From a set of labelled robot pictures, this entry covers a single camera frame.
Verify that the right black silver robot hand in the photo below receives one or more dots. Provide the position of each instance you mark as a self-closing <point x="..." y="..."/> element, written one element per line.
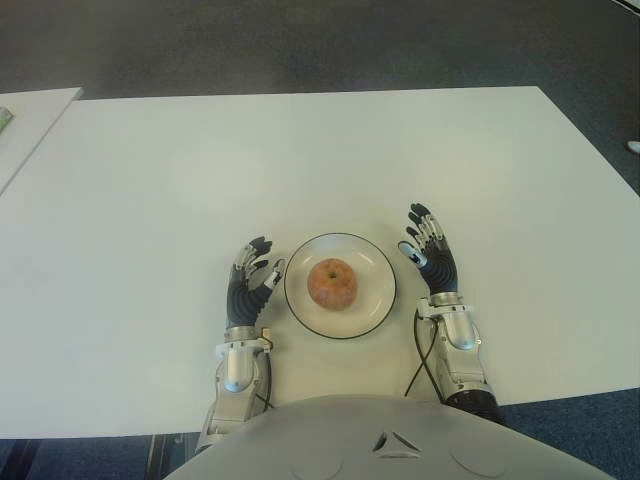
<point x="441" y="270"/>

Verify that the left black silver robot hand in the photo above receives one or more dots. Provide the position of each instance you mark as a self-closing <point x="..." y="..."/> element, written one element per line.
<point x="245" y="300"/>

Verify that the red apple with blue sticker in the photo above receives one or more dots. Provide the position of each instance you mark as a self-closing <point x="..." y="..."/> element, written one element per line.
<point x="332" y="284"/>

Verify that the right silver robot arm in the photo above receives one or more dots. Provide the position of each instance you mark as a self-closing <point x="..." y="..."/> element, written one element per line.
<point x="460" y="345"/>

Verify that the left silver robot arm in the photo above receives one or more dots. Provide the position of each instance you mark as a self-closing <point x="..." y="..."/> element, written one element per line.
<point x="235" y="375"/>

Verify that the white plate with black rim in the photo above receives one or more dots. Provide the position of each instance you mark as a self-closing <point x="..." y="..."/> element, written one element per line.
<point x="370" y="315"/>

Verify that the grey table leg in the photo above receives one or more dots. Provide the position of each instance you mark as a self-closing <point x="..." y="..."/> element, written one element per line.
<point x="172" y="457"/>

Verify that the grey robot torso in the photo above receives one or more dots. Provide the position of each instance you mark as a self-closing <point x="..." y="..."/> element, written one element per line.
<point x="390" y="445"/>

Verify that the green object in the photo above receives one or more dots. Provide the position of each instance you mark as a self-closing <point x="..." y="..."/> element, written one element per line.
<point x="4" y="121"/>

